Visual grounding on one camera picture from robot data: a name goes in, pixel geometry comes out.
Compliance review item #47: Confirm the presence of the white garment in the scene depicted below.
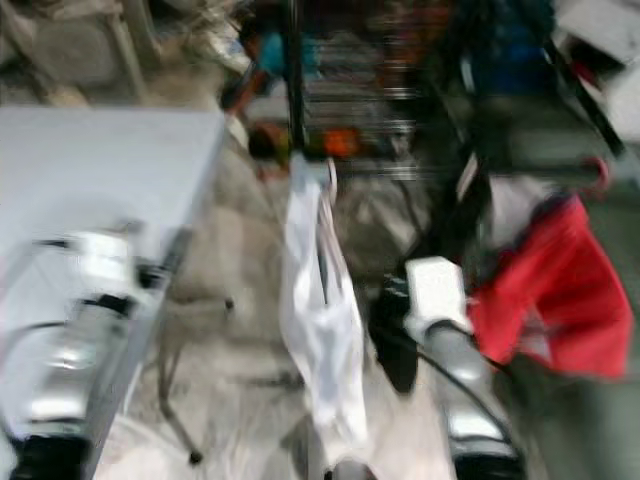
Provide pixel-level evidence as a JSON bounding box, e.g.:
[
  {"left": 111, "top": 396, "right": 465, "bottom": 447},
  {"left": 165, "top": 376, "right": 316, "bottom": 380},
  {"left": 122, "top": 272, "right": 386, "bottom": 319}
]
[{"left": 278, "top": 155, "right": 373, "bottom": 471}]

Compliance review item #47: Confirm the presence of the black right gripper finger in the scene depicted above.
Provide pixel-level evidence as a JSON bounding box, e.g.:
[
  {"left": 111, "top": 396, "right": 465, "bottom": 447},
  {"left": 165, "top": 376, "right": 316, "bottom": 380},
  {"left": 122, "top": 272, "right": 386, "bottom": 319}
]
[{"left": 370, "top": 300, "right": 419, "bottom": 393}]

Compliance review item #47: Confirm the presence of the black metal table leg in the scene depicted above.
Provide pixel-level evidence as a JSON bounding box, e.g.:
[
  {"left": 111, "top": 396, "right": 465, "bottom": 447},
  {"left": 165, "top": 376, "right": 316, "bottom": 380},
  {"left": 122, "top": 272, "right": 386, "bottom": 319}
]
[{"left": 158, "top": 300, "right": 233, "bottom": 467}]

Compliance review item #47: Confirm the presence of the red garment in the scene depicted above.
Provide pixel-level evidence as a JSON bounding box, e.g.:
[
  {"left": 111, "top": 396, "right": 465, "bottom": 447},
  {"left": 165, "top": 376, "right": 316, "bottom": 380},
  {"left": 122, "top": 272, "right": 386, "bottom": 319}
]
[{"left": 468, "top": 195, "right": 633, "bottom": 381}]

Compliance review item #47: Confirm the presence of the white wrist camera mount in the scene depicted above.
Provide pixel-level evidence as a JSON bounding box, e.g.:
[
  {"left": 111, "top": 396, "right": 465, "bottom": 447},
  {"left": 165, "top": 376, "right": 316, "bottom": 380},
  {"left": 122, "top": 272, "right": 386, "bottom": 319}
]
[
  {"left": 68, "top": 232, "right": 139, "bottom": 299},
  {"left": 405, "top": 257, "right": 473, "bottom": 336}
]

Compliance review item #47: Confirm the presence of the grey robot right foot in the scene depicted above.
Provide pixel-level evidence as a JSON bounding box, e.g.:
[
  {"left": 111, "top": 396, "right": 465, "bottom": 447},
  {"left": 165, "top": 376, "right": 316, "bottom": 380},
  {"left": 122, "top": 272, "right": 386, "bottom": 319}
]
[{"left": 325, "top": 460, "right": 381, "bottom": 480}]

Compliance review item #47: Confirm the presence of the black metal drying rack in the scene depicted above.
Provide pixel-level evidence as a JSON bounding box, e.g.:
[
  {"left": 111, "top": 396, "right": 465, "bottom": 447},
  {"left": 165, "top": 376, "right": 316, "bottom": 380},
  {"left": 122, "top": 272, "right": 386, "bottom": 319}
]
[{"left": 230, "top": 0, "right": 631, "bottom": 271}]

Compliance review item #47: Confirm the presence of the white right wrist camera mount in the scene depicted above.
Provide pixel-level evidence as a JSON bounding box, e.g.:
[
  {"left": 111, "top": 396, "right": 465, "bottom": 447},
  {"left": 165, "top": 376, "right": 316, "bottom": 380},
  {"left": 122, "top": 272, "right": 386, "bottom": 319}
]
[{"left": 405, "top": 257, "right": 473, "bottom": 336}]

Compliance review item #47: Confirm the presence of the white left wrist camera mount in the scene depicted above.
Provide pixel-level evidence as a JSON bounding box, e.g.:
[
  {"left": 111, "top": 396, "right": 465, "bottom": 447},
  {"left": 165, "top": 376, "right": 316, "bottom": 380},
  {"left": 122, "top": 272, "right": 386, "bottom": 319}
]
[{"left": 68, "top": 232, "right": 139, "bottom": 299}]

